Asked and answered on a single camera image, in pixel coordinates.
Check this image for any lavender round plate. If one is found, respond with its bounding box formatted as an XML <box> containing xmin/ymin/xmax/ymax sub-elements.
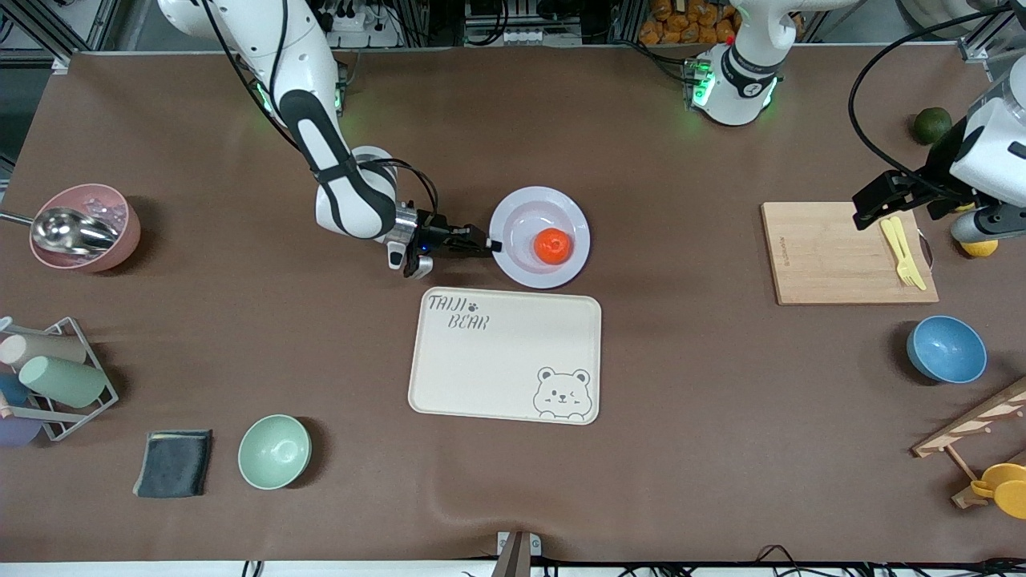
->
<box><xmin>489</xmin><ymin>186</ymin><xmax>592</xmax><ymax>290</ymax></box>

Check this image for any pink bowl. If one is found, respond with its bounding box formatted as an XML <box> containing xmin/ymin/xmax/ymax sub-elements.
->
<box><xmin>30</xmin><ymin>184</ymin><xmax>142</xmax><ymax>273</ymax></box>

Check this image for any mint green cup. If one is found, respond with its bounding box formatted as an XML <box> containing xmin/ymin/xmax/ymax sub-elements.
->
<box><xmin>18</xmin><ymin>355</ymin><xmax>108</xmax><ymax>408</ymax></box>

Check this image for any purple cup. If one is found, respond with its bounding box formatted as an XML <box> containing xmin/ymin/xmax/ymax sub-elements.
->
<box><xmin>0</xmin><ymin>415</ymin><xmax>45</xmax><ymax>448</ymax></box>

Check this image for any grey wire cup rack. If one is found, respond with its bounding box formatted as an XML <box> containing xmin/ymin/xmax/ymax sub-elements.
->
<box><xmin>0</xmin><ymin>317</ymin><xmax>119</xmax><ymax>442</ymax></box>

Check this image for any beige cup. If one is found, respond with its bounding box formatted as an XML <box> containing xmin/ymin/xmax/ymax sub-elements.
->
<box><xmin>0</xmin><ymin>333</ymin><xmax>87</xmax><ymax>369</ymax></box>

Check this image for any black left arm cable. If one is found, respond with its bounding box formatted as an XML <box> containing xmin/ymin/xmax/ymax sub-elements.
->
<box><xmin>848</xmin><ymin>4</ymin><xmax>1003</xmax><ymax>181</ymax></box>

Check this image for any silver metal scoop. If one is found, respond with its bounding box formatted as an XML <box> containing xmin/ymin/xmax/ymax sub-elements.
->
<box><xmin>0</xmin><ymin>207</ymin><xmax>121</xmax><ymax>257</ymax></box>

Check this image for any dark grey folded cloth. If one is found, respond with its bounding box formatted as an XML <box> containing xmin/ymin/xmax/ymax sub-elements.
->
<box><xmin>132</xmin><ymin>430</ymin><xmax>214</xmax><ymax>499</ymax></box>

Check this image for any bamboo cutting board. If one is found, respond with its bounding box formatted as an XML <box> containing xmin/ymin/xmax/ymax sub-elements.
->
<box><xmin>760</xmin><ymin>201</ymin><xmax>940</xmax><ymax>306</ymax></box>

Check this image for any aluminium frame profile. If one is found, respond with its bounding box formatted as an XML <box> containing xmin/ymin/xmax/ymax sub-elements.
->
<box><xmin>959</xmin><ymin>0</ymin><xmax>1026</xmax><ymax>81</ymax></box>

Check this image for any light green bowl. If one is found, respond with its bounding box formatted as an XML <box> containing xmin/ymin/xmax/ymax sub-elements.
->
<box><xmin>237</xmin><ymin>414</ymin><xmax>313</xmax><ymax>491</ymax></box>

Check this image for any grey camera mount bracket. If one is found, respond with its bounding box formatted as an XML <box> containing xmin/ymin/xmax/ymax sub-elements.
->
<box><xmin>491</xmin><ymin>531</ymin><xmax>543</xmax><ymax>577</ymax></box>

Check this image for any cream bear print tray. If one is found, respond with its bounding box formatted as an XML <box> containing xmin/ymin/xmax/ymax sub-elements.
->
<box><xmin>407</xmin><ymin>287</ymin><xmax>603</xmax><ymax>426</ymax></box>

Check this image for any orange fruit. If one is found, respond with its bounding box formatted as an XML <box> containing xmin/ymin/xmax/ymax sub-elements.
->
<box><xmin>533</xmin><ymin>228</ymin><xmax>573</xmax><ymax>265</ymax></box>

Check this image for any bag of bread rolls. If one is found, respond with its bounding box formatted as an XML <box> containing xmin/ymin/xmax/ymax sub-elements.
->
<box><xmin>639</xmin><ymin>0</ymin><xmax>742</xmax><ymax>46</ymax></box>

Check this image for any wooden peg rack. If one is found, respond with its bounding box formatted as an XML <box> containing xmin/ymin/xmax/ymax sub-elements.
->
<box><xmin>911</xmin><ymin>377</ymin><xmax>1026</xmax><ymax>510</ymax></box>

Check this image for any blue bowl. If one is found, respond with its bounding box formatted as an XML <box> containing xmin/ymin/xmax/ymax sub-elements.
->
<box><xmin>907</xmin><ymin>315</ymin><xmax>988</xmax><ymax>385</ymax></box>

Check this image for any dark green lime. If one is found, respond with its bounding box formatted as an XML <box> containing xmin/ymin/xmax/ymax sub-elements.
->
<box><xmin>914</xmin><ymin>107</ymin><xmax>954</xmax><ymax>146</ymax></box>

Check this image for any yellow plastic knife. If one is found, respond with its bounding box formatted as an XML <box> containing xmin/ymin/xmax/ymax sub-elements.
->
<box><xmin>890</xmin><ymin>216</ymin><xmax>929</xmax><ymax>292</ymax></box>

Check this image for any white power strip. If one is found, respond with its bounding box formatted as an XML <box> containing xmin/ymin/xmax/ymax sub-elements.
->
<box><xmin>325</xmin><ymin>0</ymin><xmax>402</xmax><ymax>47</ymax></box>
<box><xmin>503</xmin><ymin>26</ymin><xmax>584</xmax><ymax>46</ymax></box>

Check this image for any yellow plastic cup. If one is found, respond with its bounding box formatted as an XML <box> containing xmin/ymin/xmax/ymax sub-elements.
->
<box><xmin>970</xmin><ymin>462</ymin><xmax>1026</xmax><ymax>520</ymax></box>

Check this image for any yellow plastic fork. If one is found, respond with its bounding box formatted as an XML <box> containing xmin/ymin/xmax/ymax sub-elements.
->
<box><xmin>880</xmin><ymin>219</ymin><xmax>919</xmax><ymax>289</ymax></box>

